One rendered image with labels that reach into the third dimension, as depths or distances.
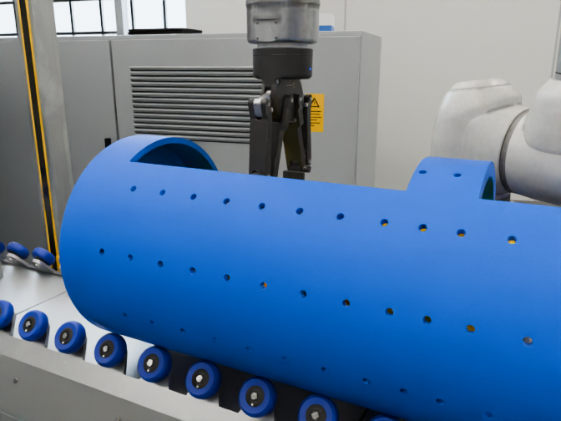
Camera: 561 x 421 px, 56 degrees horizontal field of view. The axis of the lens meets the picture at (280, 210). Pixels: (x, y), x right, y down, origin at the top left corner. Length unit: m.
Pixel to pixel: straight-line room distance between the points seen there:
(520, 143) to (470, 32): 2.32
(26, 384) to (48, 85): 0.73
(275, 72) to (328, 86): 1.40
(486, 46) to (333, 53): 1.39
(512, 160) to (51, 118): 1.01
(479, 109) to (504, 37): 2.26
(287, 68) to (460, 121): 0.46
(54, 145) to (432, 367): 1.09
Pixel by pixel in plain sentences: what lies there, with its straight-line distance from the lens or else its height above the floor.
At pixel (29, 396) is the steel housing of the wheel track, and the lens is 0.88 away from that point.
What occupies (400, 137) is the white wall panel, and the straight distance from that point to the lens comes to 3.30.
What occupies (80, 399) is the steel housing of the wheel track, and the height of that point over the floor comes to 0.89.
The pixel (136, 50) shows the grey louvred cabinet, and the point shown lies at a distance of 2.38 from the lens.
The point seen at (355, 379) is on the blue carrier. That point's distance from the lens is 0.53.
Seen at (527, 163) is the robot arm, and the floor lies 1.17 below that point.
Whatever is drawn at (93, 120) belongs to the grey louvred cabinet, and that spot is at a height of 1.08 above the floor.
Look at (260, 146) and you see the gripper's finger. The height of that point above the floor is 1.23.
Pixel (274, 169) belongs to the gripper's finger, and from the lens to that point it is 0.65.
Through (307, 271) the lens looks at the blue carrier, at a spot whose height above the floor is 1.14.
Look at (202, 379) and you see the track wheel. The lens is 0.66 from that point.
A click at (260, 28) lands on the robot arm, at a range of 0.65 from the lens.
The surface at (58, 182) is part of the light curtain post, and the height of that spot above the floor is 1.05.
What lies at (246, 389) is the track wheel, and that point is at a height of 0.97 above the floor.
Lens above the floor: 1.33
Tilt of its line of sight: 16 degrees down
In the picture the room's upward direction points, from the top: straight up
